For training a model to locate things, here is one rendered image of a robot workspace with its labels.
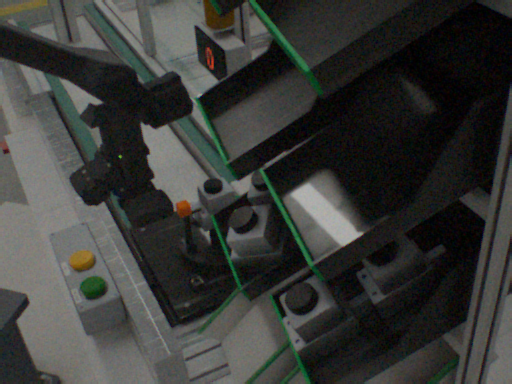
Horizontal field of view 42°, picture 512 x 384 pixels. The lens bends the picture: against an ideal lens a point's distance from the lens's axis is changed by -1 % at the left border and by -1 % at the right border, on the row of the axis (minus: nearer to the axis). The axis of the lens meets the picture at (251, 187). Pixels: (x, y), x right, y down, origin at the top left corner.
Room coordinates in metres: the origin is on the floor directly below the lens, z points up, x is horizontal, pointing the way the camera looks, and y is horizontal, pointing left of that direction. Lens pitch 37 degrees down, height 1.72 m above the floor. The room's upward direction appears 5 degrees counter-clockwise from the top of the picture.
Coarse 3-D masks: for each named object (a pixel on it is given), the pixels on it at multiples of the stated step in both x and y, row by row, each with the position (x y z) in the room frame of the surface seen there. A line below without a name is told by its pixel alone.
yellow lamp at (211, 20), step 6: (204, 0) 1.04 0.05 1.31; (204, 6) 1.05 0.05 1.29; (210, 6) 1.03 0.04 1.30; (204, 12) 1.05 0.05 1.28; (210, 12) 1.03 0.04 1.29; (216, 12) 1.03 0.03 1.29; (234, 12) 1.05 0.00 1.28; (210, 18) 1.04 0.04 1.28; (216, 18) 1.03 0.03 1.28; (222, 18) 1.03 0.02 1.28; (228, 18) 1.03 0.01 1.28; (234, 18) 1.05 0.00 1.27; (210, 24) 1.04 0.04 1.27; (216, 24) 1.03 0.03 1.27; (222, 24) 1.03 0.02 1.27; (228, 24) 1.03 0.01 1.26
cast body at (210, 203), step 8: (208, 184) 0.83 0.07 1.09; (216, 184) 0.83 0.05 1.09; (224, 184) 0.84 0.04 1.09; (200, 192) 0.83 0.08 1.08; (208, 192) 0.82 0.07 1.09; (216, 192) 0.82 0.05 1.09; (224, 192) 0.82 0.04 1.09; (232, 192) 0.82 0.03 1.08; (200, 200) 0.84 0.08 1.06; (208, 200) 0.81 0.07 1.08; (216, 200) 0.81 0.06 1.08; (224, 200) 0.82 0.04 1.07; (232, 200) 0.82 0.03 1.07; (208, 208) 0.81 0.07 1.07; (216, 208) 0.81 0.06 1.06; (200, 216) 0.81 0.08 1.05; (208, 216) 0.81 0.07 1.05; (200, 224) 0.81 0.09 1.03; (208, 224) 0.80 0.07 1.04
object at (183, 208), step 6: (180, 204) 0.81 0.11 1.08; (186, 204) 0.81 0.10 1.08; (180, 210) 0.80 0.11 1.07; (186, 210) 0.81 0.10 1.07; (192, 210) 0.81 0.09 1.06; (198, 210) 0.82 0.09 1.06; (180, 216) 0.80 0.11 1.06; (186, 216) 0.81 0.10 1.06; (186, 222) 0.81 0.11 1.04; (186, 228) 0.81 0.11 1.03; (186, 234) 0.81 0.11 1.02; (192, 234) 0.81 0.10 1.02; (186, 240) 0.81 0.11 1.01; (192, 240) 0.81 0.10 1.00
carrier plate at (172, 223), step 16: (160, 224) 0.90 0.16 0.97; (176, 224) 0.89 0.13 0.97; (144, 240) 0.86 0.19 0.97; (160, 240) 0.85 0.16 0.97; (144, 256) 0.82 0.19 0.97; (160, 256) 0.82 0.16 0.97; (176, 256) 0.81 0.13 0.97; (160, 272) 0.78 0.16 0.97; (176, 272) 0.77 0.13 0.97; (192, 272) 0.77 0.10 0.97; (160, 288) 0.75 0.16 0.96; (176, 288) 0.74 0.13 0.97; (192, 288) 0.74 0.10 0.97; (208, 288) 0.73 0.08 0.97; (224, 288) 0.73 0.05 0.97; (176, 304) 0.71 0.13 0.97; (192, 304) 0.70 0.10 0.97; (208, 304) 0.70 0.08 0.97
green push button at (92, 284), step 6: (96, 276) 0.78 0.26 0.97; (84, 282) 0.77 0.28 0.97; (90, 282) 0.77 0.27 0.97; (96, 282) 0.77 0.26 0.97; (102, 282) 0.76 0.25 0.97; (84, 288) 0.75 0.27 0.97; (90, 288) 0.75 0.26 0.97; (96, 288) 0.75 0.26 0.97; (102, 288) 0.75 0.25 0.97; (84, 294) 0.75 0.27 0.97; (90, 294) 0.74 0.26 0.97; (96, 294) 0.74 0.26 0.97
